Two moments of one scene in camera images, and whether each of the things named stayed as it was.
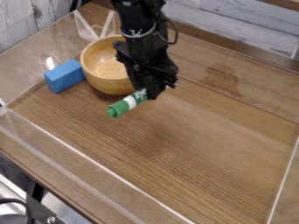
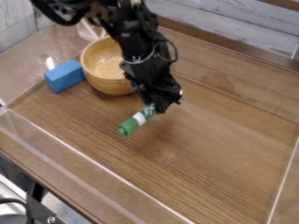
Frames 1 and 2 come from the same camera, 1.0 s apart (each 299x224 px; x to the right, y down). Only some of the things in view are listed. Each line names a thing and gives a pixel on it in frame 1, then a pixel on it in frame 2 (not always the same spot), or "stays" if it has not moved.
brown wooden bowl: x=107 y=73 stays
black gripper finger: x=157 y=80 -> x=165 y=97
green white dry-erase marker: x=126 y=104 -> x=137 y=122
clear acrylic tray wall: x=55 y=184 stays
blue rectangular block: x=65 y=75 stays
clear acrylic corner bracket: x=95 y=32 stays
